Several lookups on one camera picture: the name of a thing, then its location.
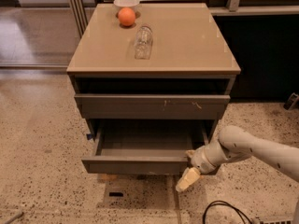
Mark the orange fruit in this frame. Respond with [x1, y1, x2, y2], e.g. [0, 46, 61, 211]
[118, 7, 135, 27]

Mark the small dark floor device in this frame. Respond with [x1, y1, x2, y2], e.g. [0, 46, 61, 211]
[283, 92, 299, 110]

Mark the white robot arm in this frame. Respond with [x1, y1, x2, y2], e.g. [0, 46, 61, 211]
[176, 125, 299, 192]

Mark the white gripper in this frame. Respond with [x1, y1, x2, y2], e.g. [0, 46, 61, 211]
[176, 141, 230, 192]

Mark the grey three-drawer cabinet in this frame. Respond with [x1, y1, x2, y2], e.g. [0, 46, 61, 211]
[66, 2, 242, 175]

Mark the black cable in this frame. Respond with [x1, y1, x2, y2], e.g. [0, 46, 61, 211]
[202, 200, 253, 224]

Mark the black floor marker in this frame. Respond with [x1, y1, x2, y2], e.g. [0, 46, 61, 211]
[109, 192, 123, 197]

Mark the white bowl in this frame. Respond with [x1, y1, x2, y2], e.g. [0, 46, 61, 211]
[113, 0, 140, 12]

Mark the grey drawer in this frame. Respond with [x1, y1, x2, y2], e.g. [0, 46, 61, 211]
[82, 119, 215, 175]
[75, 94, 230, 119]

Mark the grey top drawer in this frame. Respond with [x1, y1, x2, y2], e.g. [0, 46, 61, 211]
[75, 94, 230, 119]

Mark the grey floor rod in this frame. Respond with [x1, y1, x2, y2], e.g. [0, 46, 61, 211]
[4, 211, 23, 224]

